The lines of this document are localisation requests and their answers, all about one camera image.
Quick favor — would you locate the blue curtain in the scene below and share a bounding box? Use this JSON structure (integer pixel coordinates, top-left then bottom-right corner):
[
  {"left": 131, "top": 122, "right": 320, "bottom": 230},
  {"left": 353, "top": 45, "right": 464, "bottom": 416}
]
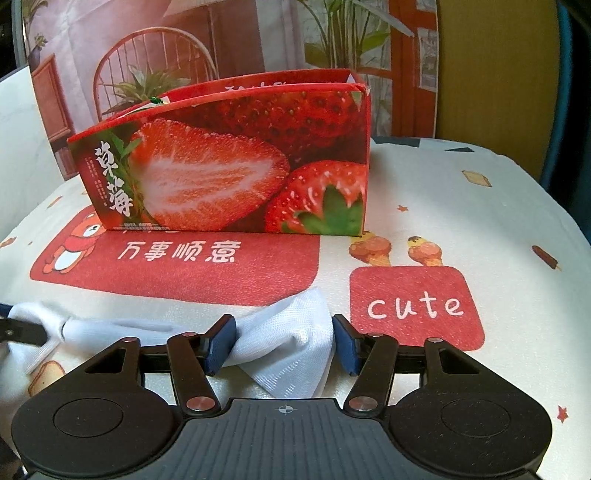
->
[{"left": 540, "top": 0, "right": 591, "bottom": 222}]

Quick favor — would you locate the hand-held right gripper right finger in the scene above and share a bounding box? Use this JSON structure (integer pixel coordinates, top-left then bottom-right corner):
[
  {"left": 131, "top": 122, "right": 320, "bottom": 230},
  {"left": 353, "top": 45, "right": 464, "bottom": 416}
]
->
[{"left": 331, "top": 314, "right": 483, "bottom": 416}]

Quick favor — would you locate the printed cartoon tablecloth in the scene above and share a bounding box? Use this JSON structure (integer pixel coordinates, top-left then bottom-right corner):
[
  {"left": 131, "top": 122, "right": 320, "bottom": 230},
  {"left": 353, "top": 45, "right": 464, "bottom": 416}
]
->
[{"left": 0, "top": 136, "right": 591, "bottom": 480}]

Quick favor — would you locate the white marble board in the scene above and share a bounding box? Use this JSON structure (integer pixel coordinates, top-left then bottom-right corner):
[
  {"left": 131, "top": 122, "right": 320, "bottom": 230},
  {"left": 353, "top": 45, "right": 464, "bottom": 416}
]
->
[{"left": 0, "top": 67, "right": 64, "bottom": 243}]

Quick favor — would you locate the white ribbed cloth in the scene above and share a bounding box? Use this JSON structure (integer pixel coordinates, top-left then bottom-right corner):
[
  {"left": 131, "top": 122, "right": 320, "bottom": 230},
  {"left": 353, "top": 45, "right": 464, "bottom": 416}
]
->
[{"left": 7, "top": 286, "right": 336, "bottom": 400}]

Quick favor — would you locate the red strawberry print box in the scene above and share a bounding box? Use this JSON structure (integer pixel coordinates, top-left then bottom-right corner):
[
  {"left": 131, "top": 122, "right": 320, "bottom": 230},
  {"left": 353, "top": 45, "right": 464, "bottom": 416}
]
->
[{"left": 67, "top": 69, "right": 374, "bottom": 237}]

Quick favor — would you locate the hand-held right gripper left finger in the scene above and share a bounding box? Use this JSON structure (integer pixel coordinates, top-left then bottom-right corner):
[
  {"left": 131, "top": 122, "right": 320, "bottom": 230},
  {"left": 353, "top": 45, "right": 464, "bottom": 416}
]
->
[{"left": 84, "top": 315, "right": 237, "bottom": 416}]

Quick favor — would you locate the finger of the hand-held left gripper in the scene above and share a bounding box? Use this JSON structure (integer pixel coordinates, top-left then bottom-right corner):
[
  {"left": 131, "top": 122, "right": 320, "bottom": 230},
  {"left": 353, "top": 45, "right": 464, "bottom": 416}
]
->
[{"left": 0, "top": 318, "right": 51, "bottom": 348}]

